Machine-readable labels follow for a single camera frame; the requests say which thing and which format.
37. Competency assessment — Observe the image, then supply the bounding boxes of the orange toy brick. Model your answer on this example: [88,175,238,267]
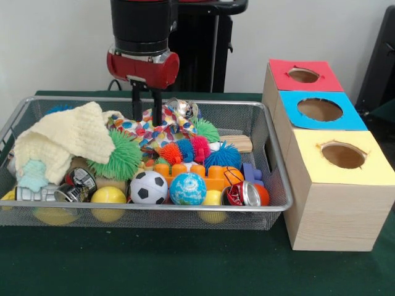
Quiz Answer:
[154,163,227,189]

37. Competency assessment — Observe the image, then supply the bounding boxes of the globe print ball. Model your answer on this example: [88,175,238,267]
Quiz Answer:
[168,172,207,206]

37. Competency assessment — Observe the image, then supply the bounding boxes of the dark green table cloth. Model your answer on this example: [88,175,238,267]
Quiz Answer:
[0,89,395,296]
[368,98,395,146]

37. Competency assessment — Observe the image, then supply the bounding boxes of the wire mesh bin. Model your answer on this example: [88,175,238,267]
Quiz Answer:
[0,95,293,231]

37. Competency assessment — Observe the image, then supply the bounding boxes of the ridged wooden block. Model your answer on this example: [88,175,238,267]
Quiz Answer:
[219,134,253,154]

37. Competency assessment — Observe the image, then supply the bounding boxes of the large green spiky ball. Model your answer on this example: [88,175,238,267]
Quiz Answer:
[88,129,143,180]

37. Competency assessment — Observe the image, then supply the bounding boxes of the crushed red can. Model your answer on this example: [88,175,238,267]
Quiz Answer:
[221,181,262,207]

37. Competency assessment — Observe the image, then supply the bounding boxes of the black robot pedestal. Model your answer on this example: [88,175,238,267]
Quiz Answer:
[168,0,249,93]

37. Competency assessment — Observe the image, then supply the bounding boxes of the soccer ball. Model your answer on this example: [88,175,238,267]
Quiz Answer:
[129,170,169,205]

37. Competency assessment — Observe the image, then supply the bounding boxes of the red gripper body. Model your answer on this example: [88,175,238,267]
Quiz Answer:
[106,45,180,90]

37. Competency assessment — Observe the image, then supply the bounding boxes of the polka dot cloth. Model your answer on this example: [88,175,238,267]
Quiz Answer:
[106,104,198,149]

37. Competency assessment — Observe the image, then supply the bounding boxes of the black panel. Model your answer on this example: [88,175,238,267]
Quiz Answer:
[354,4,395,107]

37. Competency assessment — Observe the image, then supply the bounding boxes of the wooden box with three holes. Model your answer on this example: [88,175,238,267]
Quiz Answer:
[261,58,395,252]

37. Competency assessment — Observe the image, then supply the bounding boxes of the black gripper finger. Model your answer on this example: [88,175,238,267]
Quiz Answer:
[131,80,144,122]
[151,87,164,126]

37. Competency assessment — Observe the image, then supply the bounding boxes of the crushed silver can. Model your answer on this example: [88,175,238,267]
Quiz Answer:
[166,97,199,120]

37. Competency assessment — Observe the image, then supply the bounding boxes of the mint green cloth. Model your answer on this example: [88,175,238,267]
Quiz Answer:
[15,159,50,192]

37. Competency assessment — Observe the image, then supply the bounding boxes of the yellow ball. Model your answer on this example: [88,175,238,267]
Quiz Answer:
[91,187,127,223]

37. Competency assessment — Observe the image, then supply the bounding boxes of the small basketball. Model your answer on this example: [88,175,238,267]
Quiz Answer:
[222,166,244,183]

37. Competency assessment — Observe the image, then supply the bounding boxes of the cream knitted cloth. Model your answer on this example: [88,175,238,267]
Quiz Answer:
[14,101,124,186]

